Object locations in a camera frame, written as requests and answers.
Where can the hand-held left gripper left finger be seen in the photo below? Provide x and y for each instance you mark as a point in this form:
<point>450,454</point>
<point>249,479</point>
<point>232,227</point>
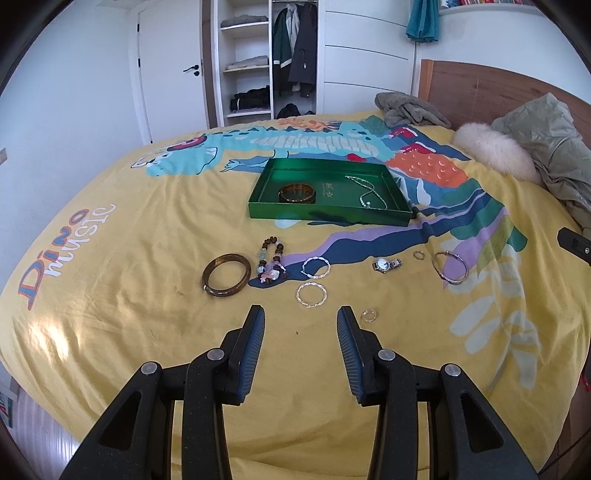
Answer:
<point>251,350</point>

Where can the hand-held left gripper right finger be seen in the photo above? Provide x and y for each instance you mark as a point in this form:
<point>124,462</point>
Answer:
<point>350,355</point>

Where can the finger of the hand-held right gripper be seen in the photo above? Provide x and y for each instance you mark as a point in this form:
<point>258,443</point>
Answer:
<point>572,242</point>

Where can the tortoiseshell brown bangle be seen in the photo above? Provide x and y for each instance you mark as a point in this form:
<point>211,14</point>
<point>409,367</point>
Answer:
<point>226,294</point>

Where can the twisted silver bangle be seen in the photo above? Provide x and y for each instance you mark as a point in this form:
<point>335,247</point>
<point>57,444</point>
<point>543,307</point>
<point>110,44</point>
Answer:
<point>311,303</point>
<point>308,275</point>

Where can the silver wristwatch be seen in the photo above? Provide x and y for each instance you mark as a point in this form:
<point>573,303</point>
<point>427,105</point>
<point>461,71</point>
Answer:
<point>382,265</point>

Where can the thin silver bangle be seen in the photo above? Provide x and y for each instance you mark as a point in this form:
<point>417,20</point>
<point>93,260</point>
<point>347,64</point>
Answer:
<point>454,280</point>

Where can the green jewelry tray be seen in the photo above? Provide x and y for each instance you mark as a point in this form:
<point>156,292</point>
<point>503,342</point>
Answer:
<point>300,217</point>

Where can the olive green jacket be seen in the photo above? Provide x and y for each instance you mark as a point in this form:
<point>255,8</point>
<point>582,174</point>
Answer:
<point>554,134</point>

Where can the yellow dinosaur printed bedsheet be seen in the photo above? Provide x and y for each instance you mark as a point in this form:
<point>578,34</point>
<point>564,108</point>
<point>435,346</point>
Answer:
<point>138,323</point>

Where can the white fluffy fur piece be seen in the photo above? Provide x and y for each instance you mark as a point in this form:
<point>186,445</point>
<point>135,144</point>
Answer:
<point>494,147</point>

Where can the amber brown bangle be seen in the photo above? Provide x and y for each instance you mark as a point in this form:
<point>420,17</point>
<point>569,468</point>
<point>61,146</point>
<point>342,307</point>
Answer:
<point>298,200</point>

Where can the wooden headboard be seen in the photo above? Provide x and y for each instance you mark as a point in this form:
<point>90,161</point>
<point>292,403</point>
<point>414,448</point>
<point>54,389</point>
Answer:
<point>485,92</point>

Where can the grey crumpled cloth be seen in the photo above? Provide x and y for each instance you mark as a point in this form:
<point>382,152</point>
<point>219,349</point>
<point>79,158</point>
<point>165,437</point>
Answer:
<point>411,110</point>

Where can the black bag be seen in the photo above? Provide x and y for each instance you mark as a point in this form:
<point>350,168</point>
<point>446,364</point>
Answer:
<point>288,110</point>

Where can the black folded clothes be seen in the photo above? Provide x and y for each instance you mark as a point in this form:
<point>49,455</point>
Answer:
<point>249,99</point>

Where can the colourful printed packaging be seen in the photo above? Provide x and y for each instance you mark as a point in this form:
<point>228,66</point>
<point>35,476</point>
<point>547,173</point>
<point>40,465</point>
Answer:
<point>4,406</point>

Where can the teal towel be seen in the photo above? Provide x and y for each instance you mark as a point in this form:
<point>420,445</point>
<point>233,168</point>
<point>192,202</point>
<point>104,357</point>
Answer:
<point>422,21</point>

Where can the white wardrobe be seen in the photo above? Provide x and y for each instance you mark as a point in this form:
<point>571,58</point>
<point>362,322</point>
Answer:
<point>364,69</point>

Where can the white door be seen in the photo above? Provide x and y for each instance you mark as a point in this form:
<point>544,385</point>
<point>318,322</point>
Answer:
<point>166,92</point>

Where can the light grey folded clothes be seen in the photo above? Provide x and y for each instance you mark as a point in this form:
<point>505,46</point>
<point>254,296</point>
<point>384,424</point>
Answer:
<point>247,62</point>

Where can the dark hanging jacket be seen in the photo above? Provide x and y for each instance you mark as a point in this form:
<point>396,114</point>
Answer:
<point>304,50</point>

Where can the green hanging jacket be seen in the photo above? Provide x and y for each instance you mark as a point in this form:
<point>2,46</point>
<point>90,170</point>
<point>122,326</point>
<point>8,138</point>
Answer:
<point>281,46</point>

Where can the grey folded sweater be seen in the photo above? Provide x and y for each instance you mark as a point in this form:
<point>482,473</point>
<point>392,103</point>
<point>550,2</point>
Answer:
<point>244,21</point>

